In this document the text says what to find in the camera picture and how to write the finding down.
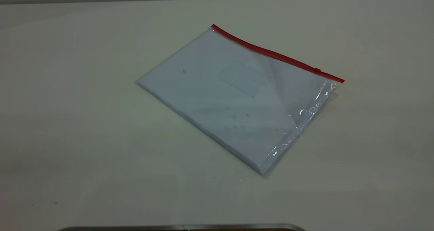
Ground clear plastic zip bag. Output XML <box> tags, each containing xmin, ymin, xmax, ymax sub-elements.
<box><xmin>136</xmin><ymin>23</ymin><xmax>346</xmax><ymax>176</ymax></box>

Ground white paper sheets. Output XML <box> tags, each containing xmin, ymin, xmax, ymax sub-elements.
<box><xmin>137</xmin><ymin>29</ymin><xmax>328</xmax><ymax>174</ymax></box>

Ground grey metal rim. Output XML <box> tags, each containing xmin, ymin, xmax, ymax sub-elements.
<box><xmin>58</xmin><ymin>223</ymin><xmax>306</xmax><ymax>231</ymax></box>

